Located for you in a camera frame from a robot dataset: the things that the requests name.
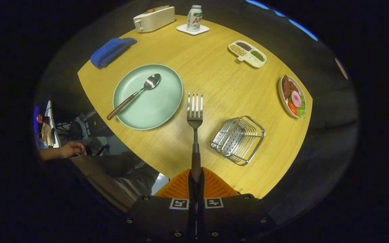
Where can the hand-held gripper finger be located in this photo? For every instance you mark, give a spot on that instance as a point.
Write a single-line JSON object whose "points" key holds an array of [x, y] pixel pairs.
{"points": [[200, 202], [191, 202]]}

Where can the person's grey trousers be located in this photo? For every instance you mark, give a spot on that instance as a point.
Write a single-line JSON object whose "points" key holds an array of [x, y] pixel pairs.
{"points": [[113, 168]]}

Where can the pale green plate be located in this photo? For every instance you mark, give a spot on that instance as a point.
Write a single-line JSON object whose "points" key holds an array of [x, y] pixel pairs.
{"points": [[154, 104]]}

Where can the plate of meat and vegetables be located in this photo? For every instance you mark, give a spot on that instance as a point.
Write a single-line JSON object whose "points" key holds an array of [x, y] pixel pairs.
{"points": [[294, 98]]}

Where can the white divided condiment dish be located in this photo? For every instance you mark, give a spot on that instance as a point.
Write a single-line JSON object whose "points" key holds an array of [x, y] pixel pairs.
{"points": [[253, 62]]}

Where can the white side table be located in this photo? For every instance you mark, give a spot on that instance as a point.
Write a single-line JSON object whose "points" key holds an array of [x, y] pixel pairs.
{"points": [[55, 135]]}

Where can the blue folded cloth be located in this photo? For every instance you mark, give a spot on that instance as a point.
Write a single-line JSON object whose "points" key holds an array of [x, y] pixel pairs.
{"points": [[110, 52]]}

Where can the white square coaster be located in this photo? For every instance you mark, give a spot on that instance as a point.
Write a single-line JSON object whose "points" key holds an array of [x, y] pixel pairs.
{"points": [[182, 29]]}

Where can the small white drink bottle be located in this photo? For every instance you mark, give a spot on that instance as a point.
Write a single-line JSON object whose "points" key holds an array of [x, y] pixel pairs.
{"points": [[194, 20]]}

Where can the white toaster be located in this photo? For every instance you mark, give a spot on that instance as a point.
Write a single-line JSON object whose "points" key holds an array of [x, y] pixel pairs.
{"points": [[157, 20]]}

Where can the toast slice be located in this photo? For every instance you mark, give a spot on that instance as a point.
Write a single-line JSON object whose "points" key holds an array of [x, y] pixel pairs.
{"points": [[157, 8]]}

